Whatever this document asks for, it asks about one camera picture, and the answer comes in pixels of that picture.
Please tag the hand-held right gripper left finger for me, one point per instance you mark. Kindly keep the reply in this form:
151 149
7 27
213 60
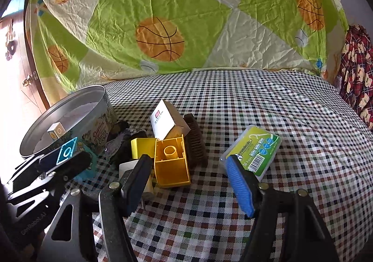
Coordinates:
136 184

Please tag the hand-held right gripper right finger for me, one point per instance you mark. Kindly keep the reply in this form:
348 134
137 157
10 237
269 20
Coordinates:
242 186

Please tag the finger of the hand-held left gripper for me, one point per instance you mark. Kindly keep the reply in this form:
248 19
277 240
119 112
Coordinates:
48 161
75 165

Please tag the teal toy brick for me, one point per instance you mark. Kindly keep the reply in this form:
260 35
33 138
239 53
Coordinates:
67 152

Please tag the white plug adapter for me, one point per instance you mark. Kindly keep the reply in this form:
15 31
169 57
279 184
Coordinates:
126 170

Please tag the black hair claw clip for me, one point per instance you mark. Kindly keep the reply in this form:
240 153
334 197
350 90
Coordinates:
128 148

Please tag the golden yellow toy brick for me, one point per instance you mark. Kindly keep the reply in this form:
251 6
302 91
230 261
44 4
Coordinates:
172 173

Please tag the round metal cookie tin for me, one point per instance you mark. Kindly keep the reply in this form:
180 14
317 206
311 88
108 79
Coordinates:
99 133

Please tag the lemon yellow block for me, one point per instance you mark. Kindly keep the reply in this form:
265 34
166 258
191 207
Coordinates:
142 145

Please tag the clear floss pick box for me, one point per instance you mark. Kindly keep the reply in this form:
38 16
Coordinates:
259 148

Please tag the white sun print toy block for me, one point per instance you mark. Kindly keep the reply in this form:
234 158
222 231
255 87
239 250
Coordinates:
55 131

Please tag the brown comb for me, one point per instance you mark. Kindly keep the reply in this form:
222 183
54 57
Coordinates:
196 142

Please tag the checkered bed sheet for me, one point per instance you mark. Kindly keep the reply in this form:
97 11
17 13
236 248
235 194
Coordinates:
291 133

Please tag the white cardboard box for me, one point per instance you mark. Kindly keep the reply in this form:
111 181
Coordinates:
166 116

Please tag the wooden door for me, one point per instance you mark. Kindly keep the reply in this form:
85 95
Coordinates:
20 55

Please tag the red plaid bear print cloth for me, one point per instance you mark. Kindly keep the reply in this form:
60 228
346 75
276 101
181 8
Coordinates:
355 75

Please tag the basketball print sheet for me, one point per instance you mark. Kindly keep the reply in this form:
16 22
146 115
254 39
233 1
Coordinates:
174 2

